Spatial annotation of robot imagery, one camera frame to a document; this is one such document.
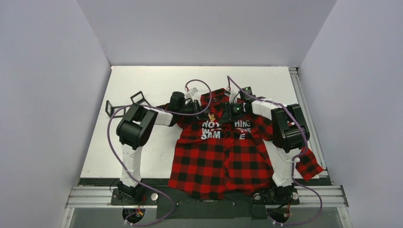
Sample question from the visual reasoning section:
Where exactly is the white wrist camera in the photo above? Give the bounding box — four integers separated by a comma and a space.
184, 87, 198, 100
224, 90, 239, 103

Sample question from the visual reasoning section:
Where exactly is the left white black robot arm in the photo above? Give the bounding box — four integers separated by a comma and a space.
116, 92, 207, 204

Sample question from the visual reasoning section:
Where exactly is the aluminium front rail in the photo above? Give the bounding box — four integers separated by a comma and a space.
66, 185, 349, 208

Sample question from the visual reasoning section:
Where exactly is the black frame stand right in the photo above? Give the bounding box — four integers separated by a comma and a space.
130, 91, 151, 106

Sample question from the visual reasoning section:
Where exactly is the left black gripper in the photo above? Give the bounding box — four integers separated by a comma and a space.
178, 100, 210, 122

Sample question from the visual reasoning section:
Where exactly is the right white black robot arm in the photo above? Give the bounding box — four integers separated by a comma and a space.
220, 87, 310, 203

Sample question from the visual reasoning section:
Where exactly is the black frame stand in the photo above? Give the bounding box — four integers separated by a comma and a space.
130, 91, 151, 106
105, 100, 127, 118

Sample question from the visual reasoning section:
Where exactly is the purple cable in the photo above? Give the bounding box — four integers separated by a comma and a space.
106, 78, 213, 227
226, 75, 324, 227

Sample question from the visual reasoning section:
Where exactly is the orange gold brooch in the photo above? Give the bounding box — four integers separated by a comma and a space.
208, 113, 216, 122

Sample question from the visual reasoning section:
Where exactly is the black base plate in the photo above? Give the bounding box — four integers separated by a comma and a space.
109, 179, 300, 222

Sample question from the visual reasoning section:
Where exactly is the black frame stand left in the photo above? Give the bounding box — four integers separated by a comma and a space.
105, 100, 127, 118

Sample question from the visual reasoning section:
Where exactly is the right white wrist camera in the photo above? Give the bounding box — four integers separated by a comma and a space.
224, 90, 239, 103

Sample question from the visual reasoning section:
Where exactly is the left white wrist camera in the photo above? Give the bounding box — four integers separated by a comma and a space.
184, 87, 198, 100

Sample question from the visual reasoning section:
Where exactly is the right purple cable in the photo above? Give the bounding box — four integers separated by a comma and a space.
226, 75, 324, 227

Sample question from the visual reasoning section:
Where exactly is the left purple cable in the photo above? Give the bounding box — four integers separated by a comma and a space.
106, 78, 213, 227

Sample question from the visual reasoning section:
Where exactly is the red black plaid shirt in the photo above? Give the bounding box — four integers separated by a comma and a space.
167, 88, 325, 200

